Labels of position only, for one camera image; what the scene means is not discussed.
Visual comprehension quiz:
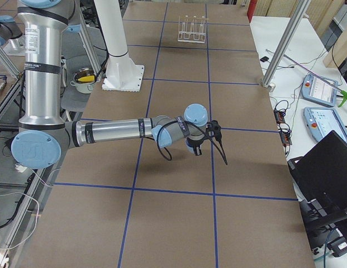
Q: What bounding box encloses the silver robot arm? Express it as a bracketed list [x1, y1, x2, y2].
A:
[11, 1, 208, 169]

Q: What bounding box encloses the small black device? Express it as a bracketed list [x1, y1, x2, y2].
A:
[260, 56, 269, 62]

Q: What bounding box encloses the white wire cup holder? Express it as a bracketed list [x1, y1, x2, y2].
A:
[177, 15, 208, 44]

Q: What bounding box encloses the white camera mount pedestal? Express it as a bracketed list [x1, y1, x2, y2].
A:
[94, 0, 145, 92]

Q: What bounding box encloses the black laptop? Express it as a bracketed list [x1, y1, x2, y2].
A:
[288, 131, 347, 209]

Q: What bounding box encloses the aluminium frame post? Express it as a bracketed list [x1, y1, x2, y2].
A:
[261, 0, 311, 92]

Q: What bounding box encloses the black usb hub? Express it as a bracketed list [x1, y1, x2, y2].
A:
[274, 110, 285, 124]

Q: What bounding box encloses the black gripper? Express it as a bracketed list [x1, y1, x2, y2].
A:
[187, 138, 203, 156]

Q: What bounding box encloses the white pot with yellow contents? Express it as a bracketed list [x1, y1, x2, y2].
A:
[70, 68, 96, 94]

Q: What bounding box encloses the teach pendant with red button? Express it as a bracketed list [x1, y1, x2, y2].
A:
[301, 74, 338, 107]

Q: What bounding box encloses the green handled reacher grabber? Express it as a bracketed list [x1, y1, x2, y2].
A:
[283, 54, 347, 107]

